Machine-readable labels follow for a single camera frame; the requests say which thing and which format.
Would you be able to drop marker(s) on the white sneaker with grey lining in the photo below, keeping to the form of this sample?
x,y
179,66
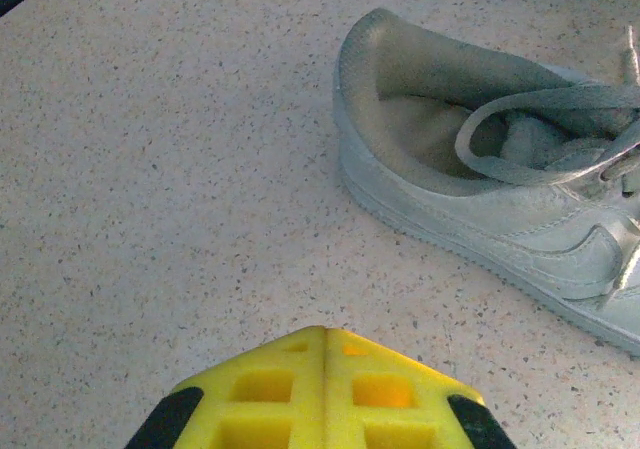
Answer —
x,y
450,194

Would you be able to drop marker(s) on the white shoelace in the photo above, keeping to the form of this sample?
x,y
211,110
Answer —
x,y
550,100

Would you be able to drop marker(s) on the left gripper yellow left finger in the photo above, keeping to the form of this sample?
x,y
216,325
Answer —
x,y
300,419

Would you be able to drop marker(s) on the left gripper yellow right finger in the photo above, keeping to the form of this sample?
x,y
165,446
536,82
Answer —
x,y
345,419

